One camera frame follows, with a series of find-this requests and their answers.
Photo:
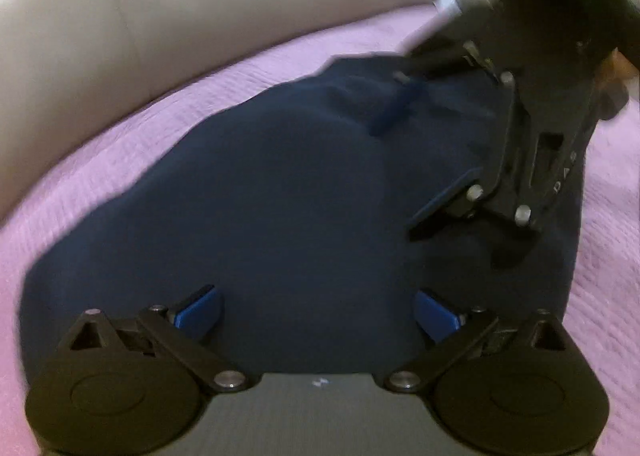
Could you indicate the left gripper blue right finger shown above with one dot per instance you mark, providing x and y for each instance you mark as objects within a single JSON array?
[{"x": 437, "y": 320}]

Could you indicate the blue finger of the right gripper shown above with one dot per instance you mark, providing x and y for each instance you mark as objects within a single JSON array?
[
  {"x": 396, "y": 110},
  {"x": 445, "y": 211}
]

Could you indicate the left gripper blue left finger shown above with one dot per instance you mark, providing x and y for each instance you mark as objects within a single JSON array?
[{"x": 199, "y": 313}]

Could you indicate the navy white-striped track pants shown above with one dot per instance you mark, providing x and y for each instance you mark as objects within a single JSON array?
[{"x": 297, "y": 214}]

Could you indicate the pink quilted bedspread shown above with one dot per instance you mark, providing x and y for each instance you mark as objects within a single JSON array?
[{"x": 603, "y": 312}]

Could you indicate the beige leather headboard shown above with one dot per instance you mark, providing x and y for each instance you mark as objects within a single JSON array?
[{"x": 70, "y": 68}]

